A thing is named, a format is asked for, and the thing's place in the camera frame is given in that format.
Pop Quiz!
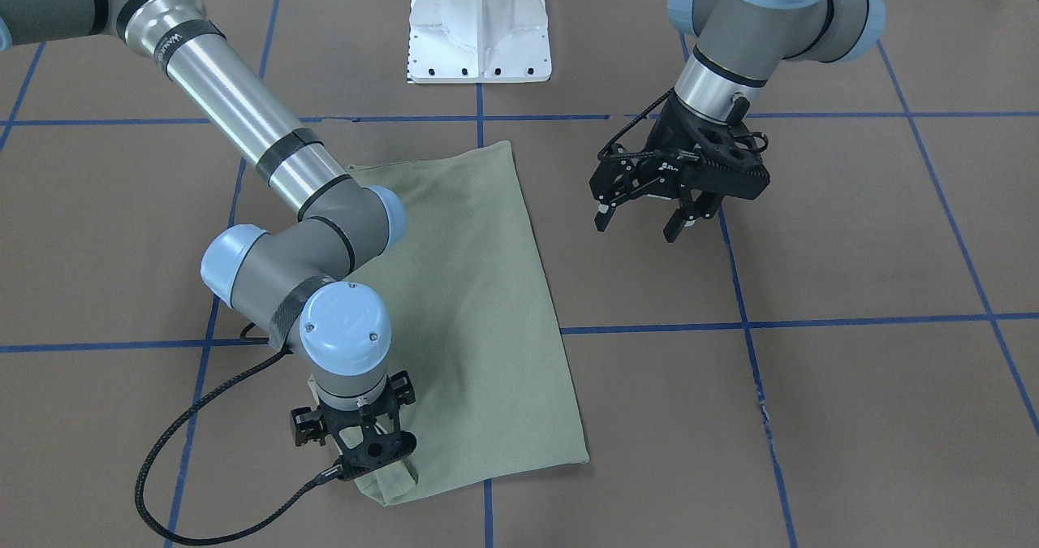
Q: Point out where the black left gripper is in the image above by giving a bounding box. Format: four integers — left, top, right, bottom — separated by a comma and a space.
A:
589, 92, 770, 244

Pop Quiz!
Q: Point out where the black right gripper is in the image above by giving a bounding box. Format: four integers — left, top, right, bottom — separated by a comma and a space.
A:
291, 370, 418, 482

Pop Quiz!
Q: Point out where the olive green long-sleeve shirt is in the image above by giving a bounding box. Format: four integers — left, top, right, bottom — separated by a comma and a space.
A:
348, 141, 589, 505

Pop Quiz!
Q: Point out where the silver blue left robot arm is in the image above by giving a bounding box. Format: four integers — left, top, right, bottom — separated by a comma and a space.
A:
589, 0, 886, 242

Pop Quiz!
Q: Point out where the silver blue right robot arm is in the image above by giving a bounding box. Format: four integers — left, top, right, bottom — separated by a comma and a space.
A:
2, 0, 416, 479

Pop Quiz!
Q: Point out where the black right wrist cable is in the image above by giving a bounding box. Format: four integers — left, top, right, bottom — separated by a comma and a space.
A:
134, 325, 350, 547

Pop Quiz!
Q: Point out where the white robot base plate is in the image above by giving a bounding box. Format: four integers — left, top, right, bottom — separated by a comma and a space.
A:
406, 0, 553, 84

